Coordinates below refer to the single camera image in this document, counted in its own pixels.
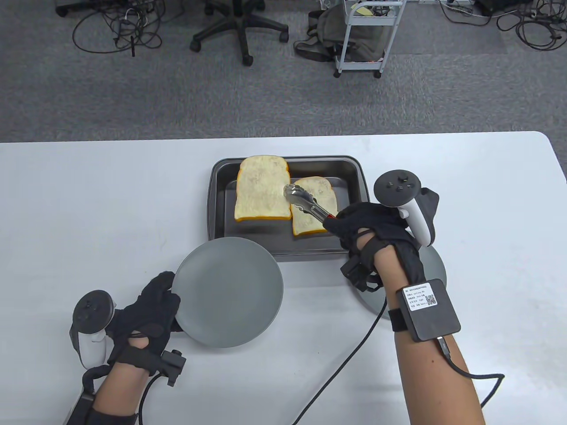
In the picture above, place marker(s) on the person's left hand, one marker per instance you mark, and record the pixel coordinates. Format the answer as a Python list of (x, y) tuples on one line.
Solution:
[(146, 318)]

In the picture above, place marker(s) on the person's right hand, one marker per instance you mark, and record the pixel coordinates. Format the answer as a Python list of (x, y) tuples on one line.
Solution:
[(372, 221)]

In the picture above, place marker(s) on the white toast slice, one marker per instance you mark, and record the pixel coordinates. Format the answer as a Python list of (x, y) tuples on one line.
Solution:
[(261, 190), (323, 192)]

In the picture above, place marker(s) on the dark metal baking tray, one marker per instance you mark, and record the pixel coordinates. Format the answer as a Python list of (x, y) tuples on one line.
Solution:
[(310, 170)]

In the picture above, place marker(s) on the grey round plate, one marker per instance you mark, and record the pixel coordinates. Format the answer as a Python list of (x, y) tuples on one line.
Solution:
[(228, 292), (436, 265)]

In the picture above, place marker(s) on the person's right forearm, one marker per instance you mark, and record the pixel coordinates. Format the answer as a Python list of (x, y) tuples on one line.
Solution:
[(425, 380)]

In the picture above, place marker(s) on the person's left forearm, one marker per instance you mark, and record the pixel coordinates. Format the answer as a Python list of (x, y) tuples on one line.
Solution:
[(119, 389)]

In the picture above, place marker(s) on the black and white controller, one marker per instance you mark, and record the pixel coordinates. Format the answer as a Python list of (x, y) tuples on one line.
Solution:
[(91, 310), (398, 188)]

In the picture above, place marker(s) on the white utility cart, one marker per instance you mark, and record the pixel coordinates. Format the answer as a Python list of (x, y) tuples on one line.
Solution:
[(358, 65)]

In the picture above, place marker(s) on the grey backpack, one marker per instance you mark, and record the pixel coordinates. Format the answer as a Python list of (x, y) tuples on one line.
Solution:
[(328, 26)]

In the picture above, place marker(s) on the black office chair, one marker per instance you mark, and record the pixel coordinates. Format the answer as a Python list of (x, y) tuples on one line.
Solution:
[(241, 26)]

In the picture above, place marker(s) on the black chair base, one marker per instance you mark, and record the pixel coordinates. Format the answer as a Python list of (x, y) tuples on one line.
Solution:
[(63, 11)]

